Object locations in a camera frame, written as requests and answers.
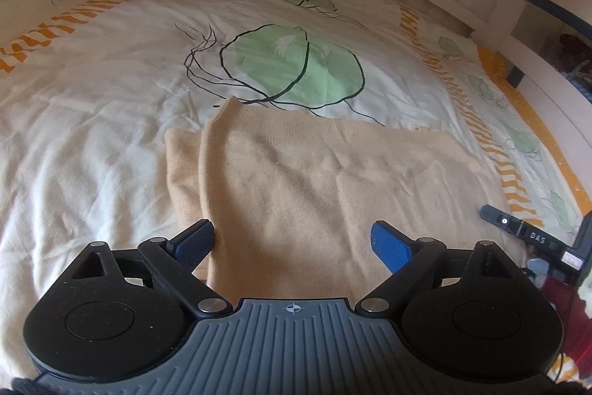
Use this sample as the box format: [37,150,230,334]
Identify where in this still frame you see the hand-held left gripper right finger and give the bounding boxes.
[355,220,524,315]

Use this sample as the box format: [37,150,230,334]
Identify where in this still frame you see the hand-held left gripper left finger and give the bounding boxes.
[65,218,233,316]

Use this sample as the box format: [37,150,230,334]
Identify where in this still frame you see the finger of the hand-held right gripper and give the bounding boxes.
[480,204,526,237]

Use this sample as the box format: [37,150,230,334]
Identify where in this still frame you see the beige knit sweater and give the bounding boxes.
[164,96,529,298]

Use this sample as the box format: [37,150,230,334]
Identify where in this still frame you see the dark red cloth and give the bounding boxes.
[539,270,592,377]

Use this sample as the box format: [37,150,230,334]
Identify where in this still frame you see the dark blue frame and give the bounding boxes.
[508,0,592,89]

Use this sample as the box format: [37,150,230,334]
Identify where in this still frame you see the white leaf-print blanket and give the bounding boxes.
[0,0,584,379]

